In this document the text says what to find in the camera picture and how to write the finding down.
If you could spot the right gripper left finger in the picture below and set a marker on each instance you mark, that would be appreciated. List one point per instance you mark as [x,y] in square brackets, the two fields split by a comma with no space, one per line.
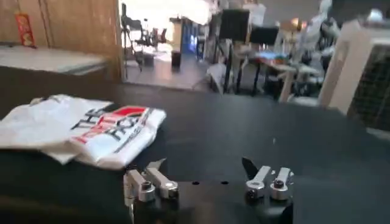
[146,184]

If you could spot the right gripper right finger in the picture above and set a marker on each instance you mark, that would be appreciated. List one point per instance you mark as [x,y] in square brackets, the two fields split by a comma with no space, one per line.
[259,179]

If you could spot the white printed t-shirt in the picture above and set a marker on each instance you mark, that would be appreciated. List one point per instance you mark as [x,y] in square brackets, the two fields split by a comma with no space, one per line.
[85,128]

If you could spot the cluttered wooden desk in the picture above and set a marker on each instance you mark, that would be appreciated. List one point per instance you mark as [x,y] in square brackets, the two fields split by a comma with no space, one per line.
[283,73]

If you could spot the white bag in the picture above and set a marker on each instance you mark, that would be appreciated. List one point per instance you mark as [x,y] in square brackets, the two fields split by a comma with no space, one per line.
[217,76]

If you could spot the blue colourful cloth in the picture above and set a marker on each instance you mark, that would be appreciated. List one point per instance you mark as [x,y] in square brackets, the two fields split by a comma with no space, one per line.
[271,55]

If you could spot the black bin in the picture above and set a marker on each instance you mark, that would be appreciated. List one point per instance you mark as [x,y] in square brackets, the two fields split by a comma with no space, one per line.
[176,58]

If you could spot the small black monitor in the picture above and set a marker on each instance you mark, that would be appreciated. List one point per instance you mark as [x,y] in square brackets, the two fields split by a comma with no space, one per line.
[264,35]

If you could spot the beige slatted air cooler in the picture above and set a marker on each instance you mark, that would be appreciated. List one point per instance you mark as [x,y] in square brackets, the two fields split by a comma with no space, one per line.
[356,73]

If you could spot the white topped counter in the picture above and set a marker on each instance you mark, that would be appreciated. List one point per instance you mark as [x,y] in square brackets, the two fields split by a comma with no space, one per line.
[51,59]

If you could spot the large black monitor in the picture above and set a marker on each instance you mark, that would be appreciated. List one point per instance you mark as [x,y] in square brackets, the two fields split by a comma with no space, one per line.
[234,25]

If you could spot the white humanoid robot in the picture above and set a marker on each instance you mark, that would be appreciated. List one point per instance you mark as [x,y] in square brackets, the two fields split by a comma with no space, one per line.
[320,33]

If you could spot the wooden partition panel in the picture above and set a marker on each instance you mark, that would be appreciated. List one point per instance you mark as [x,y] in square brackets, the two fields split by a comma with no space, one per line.
[76,27]

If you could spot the red hanging ornament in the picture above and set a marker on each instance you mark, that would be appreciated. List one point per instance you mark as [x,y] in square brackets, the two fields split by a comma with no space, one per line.
[25,30]

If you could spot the black tripod with camera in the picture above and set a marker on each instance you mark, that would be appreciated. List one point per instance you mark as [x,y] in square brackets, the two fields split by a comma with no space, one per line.
[129,27]

